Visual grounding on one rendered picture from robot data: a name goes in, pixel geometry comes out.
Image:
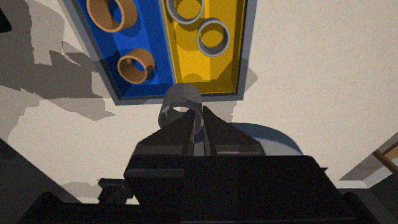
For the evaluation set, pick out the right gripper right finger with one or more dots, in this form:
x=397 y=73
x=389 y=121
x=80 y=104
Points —
x=222 y=139

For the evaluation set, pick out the grey metal bushing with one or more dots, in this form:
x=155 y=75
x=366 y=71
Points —
x=181 y=95
x=221 y=47
x=175 y=15

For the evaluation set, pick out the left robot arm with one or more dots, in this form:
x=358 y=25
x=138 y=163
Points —
x=5 y=25

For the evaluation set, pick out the blue bin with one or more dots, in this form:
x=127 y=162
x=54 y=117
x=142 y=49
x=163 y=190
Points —
x=146 y=33

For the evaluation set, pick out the bronze bushing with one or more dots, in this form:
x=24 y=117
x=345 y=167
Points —
x=99 y=12
x=129 y=72

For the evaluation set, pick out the yellow bin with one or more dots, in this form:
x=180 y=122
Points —
x=207 y=74

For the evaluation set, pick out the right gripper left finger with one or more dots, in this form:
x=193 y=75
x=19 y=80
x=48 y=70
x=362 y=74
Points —
x=178 y=137

